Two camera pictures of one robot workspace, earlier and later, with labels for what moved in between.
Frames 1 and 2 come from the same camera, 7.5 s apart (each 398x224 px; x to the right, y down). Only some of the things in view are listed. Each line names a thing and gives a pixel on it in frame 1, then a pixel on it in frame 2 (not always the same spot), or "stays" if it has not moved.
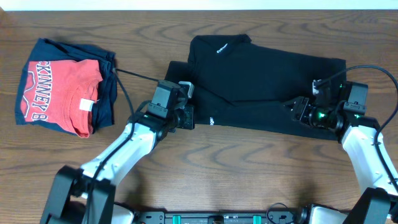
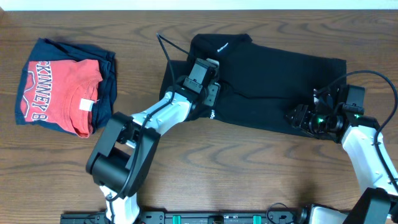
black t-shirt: [242, 84] stays
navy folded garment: [104, 110] stays
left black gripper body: [183, 119] → [211, 95]
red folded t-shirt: [64, 92] stays
